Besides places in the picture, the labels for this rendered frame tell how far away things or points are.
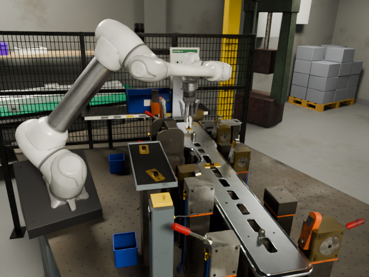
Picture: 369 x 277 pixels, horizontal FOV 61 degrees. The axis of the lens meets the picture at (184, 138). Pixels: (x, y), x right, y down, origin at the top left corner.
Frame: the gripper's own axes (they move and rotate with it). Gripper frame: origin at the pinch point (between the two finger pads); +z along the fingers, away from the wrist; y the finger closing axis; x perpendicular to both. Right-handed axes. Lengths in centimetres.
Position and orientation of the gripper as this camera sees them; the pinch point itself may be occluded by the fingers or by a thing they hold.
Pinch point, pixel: (188, 122)
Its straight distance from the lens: 193.8
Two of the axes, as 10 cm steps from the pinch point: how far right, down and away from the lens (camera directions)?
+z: -0.3, 9.3, 3.7
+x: -2.4, -3.6, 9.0
